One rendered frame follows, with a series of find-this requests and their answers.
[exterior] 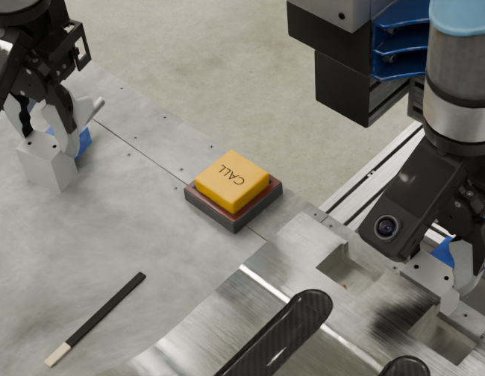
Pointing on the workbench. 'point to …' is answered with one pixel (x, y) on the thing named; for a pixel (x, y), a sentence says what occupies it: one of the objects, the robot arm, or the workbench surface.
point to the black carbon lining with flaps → (311, 302)
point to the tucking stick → (94, 319)
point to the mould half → (365, 358)
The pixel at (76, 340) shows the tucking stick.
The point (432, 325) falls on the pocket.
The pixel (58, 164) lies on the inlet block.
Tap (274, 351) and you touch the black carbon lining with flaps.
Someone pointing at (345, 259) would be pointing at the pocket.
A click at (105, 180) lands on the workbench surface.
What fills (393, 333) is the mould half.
